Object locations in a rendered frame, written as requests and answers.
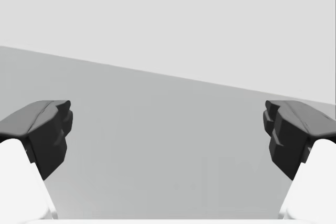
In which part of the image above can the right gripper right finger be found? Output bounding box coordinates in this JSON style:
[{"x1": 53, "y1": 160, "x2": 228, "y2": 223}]
[{"x1": 262, "y1": 100, "x2": 336, "y2": 221}]

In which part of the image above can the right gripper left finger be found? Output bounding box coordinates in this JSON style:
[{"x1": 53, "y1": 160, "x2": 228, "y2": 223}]
[{"x1": 0, "y1": 100, "x2": 74, "y2": 221}]

